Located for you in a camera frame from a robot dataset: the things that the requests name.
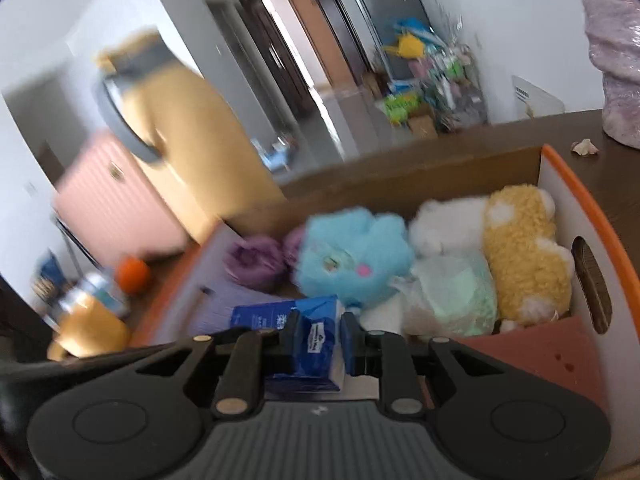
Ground fallen dried petal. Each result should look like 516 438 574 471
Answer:
572 139 599 157

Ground orange fruit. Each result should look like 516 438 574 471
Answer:
114 256 152 296

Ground yellow mug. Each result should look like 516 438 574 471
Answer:
47 295 131 362

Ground purple blue cloth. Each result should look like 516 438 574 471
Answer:
184 280 286 336

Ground grey refrigerator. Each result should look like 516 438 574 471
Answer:
356 0 432 80

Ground white round sponge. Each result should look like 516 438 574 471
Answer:
359 292 406 336

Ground blue tissue pack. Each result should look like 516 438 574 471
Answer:
231 296 345 396

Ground red cardboard box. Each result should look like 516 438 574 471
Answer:
134 145 639 479

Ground white yellow plush toy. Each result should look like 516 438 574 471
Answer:
408 184 575 332

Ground purple satin scrunchie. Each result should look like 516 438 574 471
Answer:
222 226 306 292

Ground brown sponge block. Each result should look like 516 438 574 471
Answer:
457 316 608 413

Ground purple ceramic vase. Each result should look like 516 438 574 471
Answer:
582 0 639 150

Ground yellow thermos jug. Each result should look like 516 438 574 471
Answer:
94 30 284 243

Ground brown wooden door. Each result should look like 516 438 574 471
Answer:
288 0 356 89

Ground cluttered toy rack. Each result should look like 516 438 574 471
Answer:
382 18 488 132

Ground pink small suitcase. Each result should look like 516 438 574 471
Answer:
53 130 190 266

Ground light blue plush toy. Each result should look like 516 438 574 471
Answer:
293 207 416 309

